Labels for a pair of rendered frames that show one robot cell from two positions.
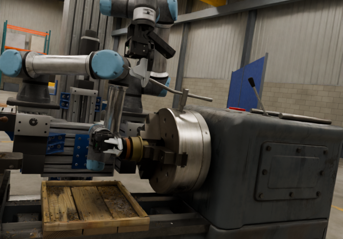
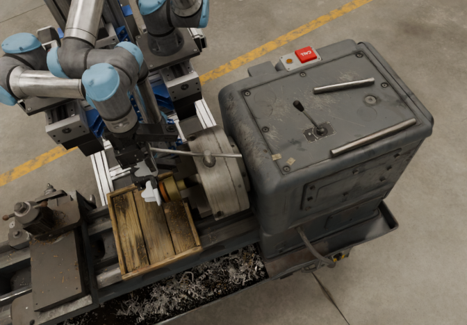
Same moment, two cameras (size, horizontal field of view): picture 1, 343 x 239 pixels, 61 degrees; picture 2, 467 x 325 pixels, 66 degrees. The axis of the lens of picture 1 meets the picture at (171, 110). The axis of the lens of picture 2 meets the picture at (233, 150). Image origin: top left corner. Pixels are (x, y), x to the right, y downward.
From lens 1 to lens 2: 1.07 m
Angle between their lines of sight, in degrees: 56
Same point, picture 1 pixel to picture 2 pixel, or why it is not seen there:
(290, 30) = not seen: outside the picture
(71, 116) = not seen: hidden behind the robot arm
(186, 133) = (216, 196)
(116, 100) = (140, 94)
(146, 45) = (137, 153)
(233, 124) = (264, 193)
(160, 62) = not seen: outside the picture
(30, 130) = (69, 136)
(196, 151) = (231, 205)
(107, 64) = not seen: hidden behind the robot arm
